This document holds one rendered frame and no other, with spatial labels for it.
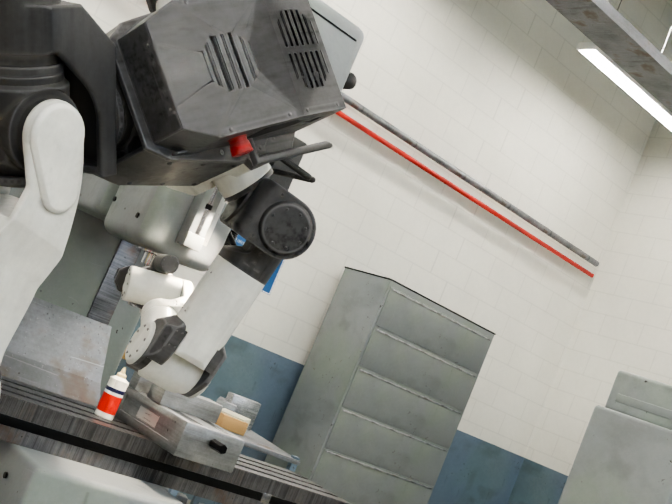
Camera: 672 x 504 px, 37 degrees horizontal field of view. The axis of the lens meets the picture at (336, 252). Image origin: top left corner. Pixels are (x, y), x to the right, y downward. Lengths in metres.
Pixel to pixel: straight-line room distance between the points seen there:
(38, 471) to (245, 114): 0.77
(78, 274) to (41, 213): 1.13
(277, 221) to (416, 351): 5.91
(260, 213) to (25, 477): 0.66
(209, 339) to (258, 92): 0.40
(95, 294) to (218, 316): 0.94
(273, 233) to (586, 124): 8.02
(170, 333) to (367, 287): 5.73
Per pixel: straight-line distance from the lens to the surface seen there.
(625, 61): 6.20
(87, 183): 2.22
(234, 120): 1.37
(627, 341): 9.33
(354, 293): 7.33
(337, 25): 2.03
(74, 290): 2.44
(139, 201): 2.02
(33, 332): 2.38
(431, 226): 8.18
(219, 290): 1.55
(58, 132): 1.29
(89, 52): 1.33
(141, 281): 1.83
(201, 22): 1.40
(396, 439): 7.47
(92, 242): 2.44
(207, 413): 2.14
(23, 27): 1.29
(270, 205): 1.50
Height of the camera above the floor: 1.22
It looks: 7 degrees up
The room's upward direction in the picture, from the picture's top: 23 degrees clockwise
